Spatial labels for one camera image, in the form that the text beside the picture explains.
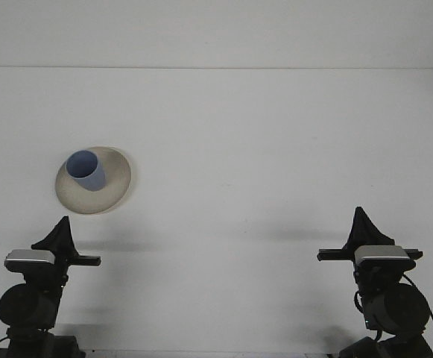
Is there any pale round plate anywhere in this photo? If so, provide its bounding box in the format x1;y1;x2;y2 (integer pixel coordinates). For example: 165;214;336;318
54;145;139;216

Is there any pale blue cup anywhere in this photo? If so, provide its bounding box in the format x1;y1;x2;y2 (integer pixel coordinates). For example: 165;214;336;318
65;149;107;192

